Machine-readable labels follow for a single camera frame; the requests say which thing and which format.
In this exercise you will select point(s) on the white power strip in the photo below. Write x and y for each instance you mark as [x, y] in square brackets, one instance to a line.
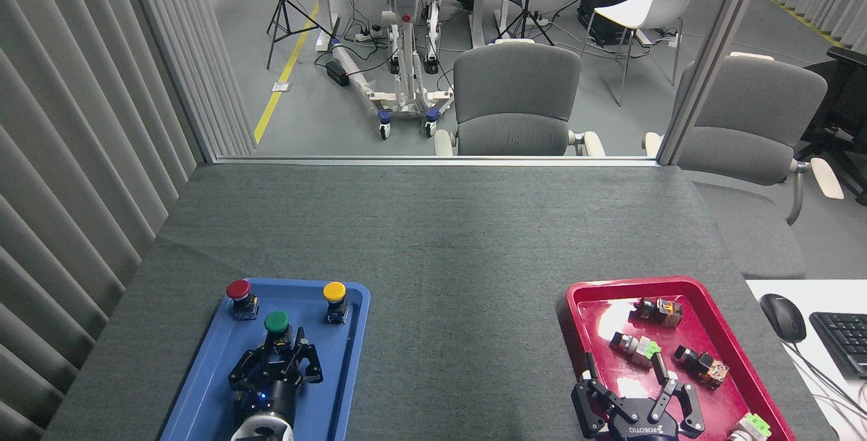
[366, 36]

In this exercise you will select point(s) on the yellow push button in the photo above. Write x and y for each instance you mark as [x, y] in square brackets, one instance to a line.
[334, 291]

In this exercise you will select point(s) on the silver frame rail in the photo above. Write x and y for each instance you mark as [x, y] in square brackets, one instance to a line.
[433, 160]

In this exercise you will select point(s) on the black tripod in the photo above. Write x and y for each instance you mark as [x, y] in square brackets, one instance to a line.
[527, 7]
[279, 1]

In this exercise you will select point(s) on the silver frame post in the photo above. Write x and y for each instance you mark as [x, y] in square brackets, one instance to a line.
[711, 55]

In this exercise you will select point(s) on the red plastic tray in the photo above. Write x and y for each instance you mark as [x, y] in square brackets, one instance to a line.
[609, 319]

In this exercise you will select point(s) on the black power adapter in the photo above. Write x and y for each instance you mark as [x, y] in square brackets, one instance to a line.
[336, 74]

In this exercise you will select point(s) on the blue plastic tray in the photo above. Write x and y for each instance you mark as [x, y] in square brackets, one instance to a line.
[203, 393]

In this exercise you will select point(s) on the grey office chair silver frame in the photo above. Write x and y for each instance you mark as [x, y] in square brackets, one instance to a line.
[752, 129]

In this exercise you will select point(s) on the silver switch with green block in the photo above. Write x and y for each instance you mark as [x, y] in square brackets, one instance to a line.
[637, 347]

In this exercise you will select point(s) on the red push button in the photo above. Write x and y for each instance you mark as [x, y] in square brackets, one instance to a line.
[238, 290]

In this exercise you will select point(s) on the black computer mouse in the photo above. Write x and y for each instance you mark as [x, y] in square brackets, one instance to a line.
[782, 316]

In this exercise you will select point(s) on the black keyboard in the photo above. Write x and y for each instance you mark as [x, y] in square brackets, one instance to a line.
[843, 339]

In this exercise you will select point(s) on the white stand on wheels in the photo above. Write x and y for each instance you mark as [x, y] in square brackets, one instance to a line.
[406, 34]

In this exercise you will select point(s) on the white desk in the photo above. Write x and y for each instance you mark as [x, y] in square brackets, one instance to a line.
[847, 421]

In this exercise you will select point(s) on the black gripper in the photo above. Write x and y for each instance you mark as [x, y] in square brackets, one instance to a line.
[643, 431]
[267, 397]

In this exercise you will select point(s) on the black switch with orange block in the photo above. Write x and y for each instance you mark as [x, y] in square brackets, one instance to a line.
[660, 311]

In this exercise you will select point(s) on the white switch with green block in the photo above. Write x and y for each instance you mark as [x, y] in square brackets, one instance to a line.
[752, 426]

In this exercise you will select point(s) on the white plastic chair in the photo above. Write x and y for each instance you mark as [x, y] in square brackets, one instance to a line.
[643, 11]

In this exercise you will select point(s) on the green push button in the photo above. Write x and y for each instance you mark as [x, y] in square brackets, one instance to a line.
[276, 322]

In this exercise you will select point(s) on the grey office chair white armrests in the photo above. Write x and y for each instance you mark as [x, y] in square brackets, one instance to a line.
[515, 99]

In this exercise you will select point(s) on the black office chair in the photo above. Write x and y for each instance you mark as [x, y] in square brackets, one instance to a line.
[843, 102]

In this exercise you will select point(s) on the black switch with red block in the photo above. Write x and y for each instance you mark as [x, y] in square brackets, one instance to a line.
[704, 366]

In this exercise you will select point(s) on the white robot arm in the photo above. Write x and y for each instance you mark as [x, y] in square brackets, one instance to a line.
[261, 431]

